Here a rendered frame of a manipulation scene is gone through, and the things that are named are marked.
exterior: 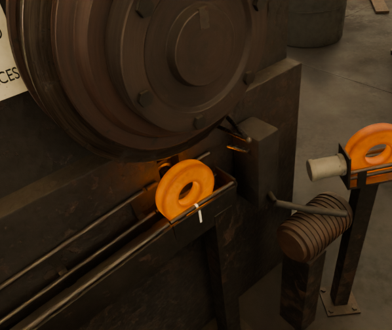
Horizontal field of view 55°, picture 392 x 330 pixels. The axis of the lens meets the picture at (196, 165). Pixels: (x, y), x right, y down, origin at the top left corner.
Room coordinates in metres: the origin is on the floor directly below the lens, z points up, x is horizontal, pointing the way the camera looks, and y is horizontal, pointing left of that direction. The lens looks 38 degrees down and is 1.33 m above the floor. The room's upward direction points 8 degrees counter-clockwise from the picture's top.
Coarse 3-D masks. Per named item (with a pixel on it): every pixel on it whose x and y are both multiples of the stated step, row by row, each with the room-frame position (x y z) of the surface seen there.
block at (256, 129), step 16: (256, 128) 0.78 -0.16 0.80; (272, 128) 0.77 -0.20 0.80; (240, 144) 0.78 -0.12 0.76; (256, 144) 0.73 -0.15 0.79; (272, 144) 0.75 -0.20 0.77; (240, 160) 0.78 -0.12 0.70; (256, 160) 0.73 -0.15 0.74; (272, 160) 0.75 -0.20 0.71; (240, 176) 0.78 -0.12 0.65; (256, 176) 0.73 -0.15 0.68; (272, 176) 0.75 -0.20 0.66; (240, 192) 0.79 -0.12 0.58; (256, 192) 0.73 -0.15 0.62
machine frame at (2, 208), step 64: (0, 0) 0.64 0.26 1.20; (0, 128) 0.59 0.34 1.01; (0, 192) 0.56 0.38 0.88; (64, 192) 0.57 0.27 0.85; (128, 192) 0.64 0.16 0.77; (0, 256) 0.48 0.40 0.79; (64, 256) 0.54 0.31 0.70; (192, 256) 0.71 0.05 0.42; (256, 256) 0.86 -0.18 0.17; (128, 320) 0.58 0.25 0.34; (192, 320) 0.69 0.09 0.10
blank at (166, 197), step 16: (192, 160) 0.68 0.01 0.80; (176, 176) 0.63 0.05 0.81; (192, 176) 0.65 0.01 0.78; (208, 176) 0.68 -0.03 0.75; (160, 192) 0.62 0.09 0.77; (176, 192) 0.62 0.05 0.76; (192, 192) 0.67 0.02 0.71; (208, 192) 0.67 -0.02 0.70; (160, 208) 0.61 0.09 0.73; (176, 208) 0.62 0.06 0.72
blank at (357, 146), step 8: (368, 128) 0.75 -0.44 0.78; (376, 128) 0.74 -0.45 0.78; (384, 128) 0.73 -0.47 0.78; (352, 136) 0.76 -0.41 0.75; (360, 136) 0.74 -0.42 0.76; (368, 136) 0.73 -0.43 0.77; (376, 136) 0.73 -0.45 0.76; (384, 136) 0.72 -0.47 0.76; (352, 144) 0.74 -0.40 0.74; (360, 144) 0.73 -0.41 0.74; (368, 144) 0.73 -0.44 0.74; (376, 144) 0.72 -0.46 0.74; (352, 152) 0.73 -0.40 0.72; (360, 152) 0.73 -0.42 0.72; (384, 152) 0.75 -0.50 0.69; (352, 160) 0.73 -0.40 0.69; (360, 160) 0.73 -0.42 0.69; (368, 160) 0.74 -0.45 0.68; (376, 160) 0.74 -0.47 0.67; (384, 160) 0.73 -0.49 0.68; (352, 168) 0.73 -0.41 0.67; (384, 168) 0.72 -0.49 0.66
